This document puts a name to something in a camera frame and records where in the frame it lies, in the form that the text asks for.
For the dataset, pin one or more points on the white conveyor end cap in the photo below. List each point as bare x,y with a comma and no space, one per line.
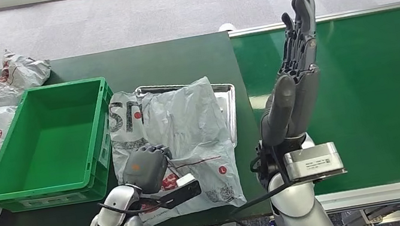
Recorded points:
226,27

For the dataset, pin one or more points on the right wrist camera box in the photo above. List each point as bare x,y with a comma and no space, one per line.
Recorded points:
312,164

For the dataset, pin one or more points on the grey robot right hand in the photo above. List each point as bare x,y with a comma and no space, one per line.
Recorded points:
294,97

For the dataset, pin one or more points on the grey plastic mailer package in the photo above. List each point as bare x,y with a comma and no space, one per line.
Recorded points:
190,125

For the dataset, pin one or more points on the green plastic crate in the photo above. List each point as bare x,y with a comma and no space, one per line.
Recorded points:
53,151

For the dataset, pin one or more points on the green conveyor belt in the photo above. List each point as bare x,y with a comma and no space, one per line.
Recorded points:
399,76

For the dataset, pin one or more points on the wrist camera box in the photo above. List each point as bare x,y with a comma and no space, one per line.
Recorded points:
312,164
182,193

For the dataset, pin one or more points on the electronic scale with steel tray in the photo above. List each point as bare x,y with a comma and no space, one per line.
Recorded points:
228,103

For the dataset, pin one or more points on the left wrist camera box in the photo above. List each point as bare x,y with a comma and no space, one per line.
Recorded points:
182,193

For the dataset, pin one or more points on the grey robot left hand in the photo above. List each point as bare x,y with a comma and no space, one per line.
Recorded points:
144,169

